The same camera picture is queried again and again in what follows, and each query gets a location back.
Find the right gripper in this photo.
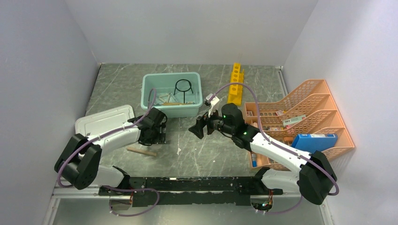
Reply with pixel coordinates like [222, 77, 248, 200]
[189, 104, 234, 139]

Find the mint green plastic bin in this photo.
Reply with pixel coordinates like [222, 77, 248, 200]
[141, 72, 203, 118]

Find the black wire ring stand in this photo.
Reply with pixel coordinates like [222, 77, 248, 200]
[173, 79, 193, 103]

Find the yellow test tube rack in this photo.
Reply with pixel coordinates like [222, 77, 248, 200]
[227, 63, 244, 106]

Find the amber rubber tubing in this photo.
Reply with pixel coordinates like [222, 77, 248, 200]
[143, 88, 198, 106]

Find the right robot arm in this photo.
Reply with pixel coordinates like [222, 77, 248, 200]
[189, 104, 340, 205]

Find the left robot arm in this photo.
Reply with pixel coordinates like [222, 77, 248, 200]
[54, 108, 168, 195]

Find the wooden dowel rod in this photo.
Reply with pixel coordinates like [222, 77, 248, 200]
[126, 146, 157, 157]

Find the white plastic bin lid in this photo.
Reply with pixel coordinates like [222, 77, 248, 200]
[75, 105, 135, 136]

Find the orange mesh file organizer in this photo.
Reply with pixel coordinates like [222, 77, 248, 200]
[243, 79, 355, 161]

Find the blue binder folder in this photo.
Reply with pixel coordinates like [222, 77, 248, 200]
[291, 134, 338, 153]

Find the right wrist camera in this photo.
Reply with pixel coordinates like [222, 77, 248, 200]
[204, 93, 220, 117]

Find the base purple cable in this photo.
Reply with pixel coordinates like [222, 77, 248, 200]
[102, 186, 161, 218]

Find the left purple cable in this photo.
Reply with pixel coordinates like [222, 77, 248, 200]
[56, 88, 158, 189]

